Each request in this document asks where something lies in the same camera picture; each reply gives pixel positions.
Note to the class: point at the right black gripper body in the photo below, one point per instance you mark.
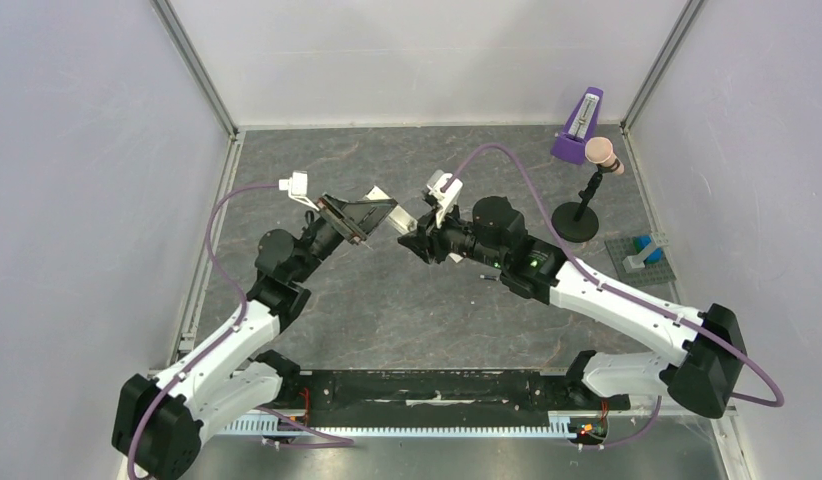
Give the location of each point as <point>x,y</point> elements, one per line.
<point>435,237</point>

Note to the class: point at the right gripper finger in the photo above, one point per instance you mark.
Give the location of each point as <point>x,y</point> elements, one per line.
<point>417,243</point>
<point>429,220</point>

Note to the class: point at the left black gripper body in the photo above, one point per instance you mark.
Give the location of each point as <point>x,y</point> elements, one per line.
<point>326,234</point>

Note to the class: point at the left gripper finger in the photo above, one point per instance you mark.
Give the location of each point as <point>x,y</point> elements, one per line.
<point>344,207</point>
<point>362,224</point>

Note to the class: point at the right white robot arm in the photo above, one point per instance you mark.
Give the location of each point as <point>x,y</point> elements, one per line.
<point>692,355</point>

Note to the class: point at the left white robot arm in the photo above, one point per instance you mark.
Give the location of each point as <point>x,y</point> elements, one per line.
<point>162,422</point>

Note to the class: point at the black stand with pink head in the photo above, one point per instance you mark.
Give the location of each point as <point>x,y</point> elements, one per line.
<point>577,222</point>

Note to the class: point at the purple metronome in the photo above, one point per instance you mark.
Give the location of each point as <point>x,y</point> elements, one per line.
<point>570,142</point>

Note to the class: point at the blue and grey bricks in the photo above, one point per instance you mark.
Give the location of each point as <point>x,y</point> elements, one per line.
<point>646,246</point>

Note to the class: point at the grey brick baseplate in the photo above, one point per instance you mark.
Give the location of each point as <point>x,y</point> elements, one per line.
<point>657,273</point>

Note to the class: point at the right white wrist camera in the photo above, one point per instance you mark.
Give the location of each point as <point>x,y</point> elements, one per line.
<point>445,189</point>

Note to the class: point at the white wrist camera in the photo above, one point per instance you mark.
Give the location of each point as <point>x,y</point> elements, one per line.
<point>445,189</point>
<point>296,187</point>

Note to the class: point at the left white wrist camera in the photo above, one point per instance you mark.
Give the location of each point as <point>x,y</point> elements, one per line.
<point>296,187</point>

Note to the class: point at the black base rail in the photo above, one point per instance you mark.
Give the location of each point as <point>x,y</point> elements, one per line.
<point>430,397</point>

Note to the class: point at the white slotted cable duct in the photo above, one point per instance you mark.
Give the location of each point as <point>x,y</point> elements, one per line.
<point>262,424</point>

